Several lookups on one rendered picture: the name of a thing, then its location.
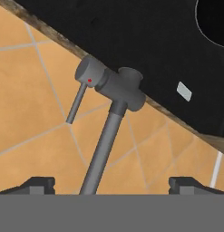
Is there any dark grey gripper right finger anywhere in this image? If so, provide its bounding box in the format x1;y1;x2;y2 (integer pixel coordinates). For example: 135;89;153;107
168;177;224;196

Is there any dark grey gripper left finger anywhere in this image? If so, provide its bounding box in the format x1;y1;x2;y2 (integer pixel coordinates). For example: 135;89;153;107
0;177;56;196

